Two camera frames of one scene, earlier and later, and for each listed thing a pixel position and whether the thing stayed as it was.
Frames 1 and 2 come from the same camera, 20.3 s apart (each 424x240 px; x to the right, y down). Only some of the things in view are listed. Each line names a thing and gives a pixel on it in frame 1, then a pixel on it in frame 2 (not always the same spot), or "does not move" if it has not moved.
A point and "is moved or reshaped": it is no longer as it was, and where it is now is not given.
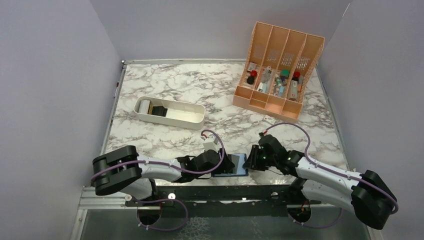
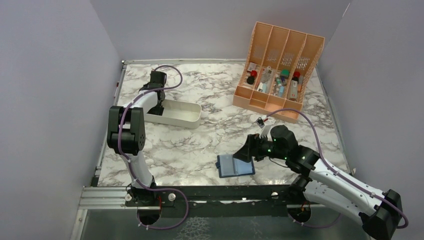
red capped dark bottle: (294, 85) does not move
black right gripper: (252, 162) -> (245, 153)
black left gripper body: (223, 168) -> (145, 85)
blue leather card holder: (241, 171) is moved or reshaped
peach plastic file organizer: (279, 64) does not move
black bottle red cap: (250, 79) does not move
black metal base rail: (287, 195) does not move
